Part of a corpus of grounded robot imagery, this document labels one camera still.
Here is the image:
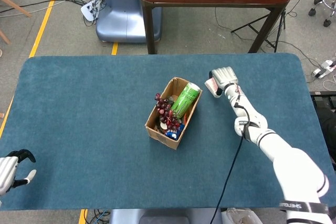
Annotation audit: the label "short wooden leg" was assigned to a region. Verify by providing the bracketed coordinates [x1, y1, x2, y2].
[0, 29, 11, 45]

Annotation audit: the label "long slanted wooden leg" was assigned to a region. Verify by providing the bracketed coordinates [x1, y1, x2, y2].
[0, 0, 33, 18]

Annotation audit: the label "black folding tripod stand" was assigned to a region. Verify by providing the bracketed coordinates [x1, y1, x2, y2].
[230, 11, 287, 53]

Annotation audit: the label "blue felt table cover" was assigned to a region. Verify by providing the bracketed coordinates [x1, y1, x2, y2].
[0, 52, 336, 211]

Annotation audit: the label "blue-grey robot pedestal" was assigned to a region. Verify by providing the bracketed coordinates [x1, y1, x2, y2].
[95, 0, 162, 44]

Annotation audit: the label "black equipment frame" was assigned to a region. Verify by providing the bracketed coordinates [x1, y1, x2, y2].
[309, 90, 336, 162]

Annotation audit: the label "chrome stool with casters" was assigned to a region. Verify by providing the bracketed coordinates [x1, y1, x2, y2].
[308, 0, 336, 27]

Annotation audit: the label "green energy drink can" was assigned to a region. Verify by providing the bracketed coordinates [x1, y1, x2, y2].
[171, 82, 202, 119]

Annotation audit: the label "red grape bunch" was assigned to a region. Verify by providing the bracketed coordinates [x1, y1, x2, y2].
[154, 93, 184, 131]

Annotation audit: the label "white rectangular pack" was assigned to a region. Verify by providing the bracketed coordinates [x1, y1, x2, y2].
[204, 77, 220, 96]

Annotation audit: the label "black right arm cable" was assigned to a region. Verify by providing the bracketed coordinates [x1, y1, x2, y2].
[209, 94, 253, 224]

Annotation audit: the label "white power strip red switches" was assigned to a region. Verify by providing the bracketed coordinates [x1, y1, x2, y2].
[312, 60, 336, 79]

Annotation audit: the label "translucent plastic container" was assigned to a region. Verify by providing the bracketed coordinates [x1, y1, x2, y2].
[223, 207, 263, 224]

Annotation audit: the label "open cardboard box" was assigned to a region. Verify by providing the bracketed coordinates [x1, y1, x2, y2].
[144, 77, 203, 151]

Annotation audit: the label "grey-blue robot torso base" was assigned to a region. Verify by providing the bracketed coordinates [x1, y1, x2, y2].
[109, 208, 223, 224]

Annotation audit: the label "white power strip with plugs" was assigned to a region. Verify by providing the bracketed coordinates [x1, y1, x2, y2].
[80, 0, 102, 22]

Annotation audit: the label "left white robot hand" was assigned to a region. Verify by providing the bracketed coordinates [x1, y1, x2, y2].
[0, 149, 37, 196]

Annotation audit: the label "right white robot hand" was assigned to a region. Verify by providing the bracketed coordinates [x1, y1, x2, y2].
[208, 66, 239, 98]

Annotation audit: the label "blue snack packet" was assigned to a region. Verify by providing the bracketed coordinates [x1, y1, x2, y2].
[165, 129, 185, 141]

